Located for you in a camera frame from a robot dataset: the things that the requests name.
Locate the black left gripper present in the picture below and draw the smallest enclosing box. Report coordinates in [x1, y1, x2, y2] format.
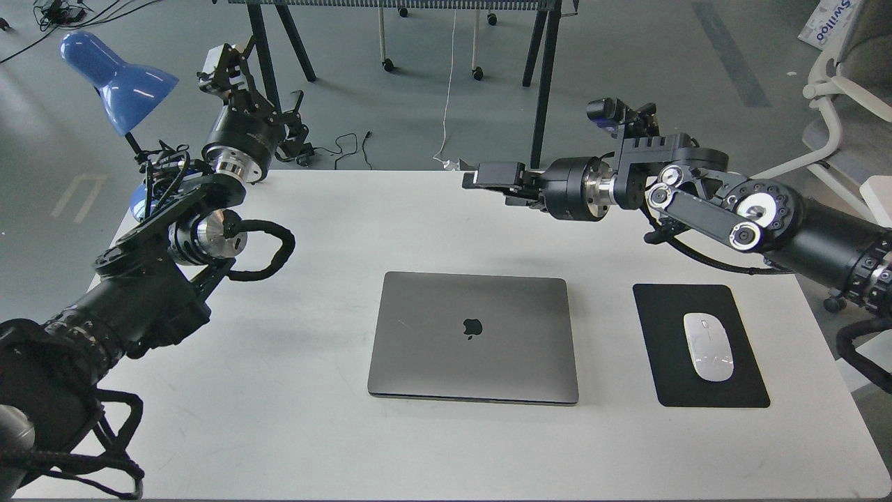
[197, 43, 312, 184]

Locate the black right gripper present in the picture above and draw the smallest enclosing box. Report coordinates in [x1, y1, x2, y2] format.
[461, 157, 616, 222]

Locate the grey laptop computer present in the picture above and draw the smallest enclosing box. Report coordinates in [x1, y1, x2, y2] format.
[367, 271, 579, 406]

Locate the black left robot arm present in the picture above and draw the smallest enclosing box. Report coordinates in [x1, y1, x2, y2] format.
[2, 31, 300, 501]

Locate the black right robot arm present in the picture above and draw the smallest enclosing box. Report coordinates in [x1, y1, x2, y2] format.
[462, 98, 891, 392]

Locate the blue desk lamp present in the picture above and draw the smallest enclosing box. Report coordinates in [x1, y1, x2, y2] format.
[59, 31, 180, 222]

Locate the black-legged background table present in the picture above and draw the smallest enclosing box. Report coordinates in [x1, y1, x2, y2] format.
[262, 6, 590, 171]

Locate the black mouse pad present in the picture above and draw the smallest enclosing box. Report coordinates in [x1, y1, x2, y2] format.
[633, 284, 771, 408]

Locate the white computer mouse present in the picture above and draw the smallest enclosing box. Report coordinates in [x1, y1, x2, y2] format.
[683, 312, 734, 382]

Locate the white cardboard box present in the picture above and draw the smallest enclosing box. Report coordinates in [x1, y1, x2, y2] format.
[797, 0, 863, 50]

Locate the white office chair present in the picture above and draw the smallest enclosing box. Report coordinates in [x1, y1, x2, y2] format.
[756, 1, 890, 317]

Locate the white hanging cable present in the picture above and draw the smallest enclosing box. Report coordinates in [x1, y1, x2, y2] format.
[432, 8, 462, 172]

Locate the black floor cable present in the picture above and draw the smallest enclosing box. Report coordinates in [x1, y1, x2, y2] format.
[298, 131, 374, 171]

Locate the white rolling cart frame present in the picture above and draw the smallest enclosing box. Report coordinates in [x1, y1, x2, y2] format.
[378, 7, 500, 81]

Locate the black cable bundle floor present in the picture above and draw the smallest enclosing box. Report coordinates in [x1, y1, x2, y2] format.
[1, 1, 161, 65]

